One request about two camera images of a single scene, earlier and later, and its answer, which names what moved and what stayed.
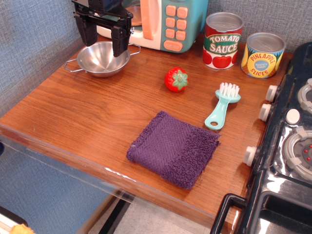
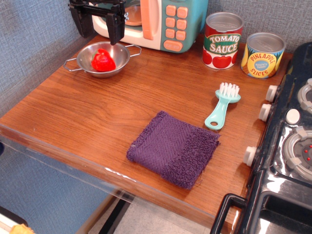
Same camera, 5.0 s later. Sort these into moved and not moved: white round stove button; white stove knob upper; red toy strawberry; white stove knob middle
Moved: red toy strawberry
Not moved: white stove knob middle; white round stove button; white stove knob upper
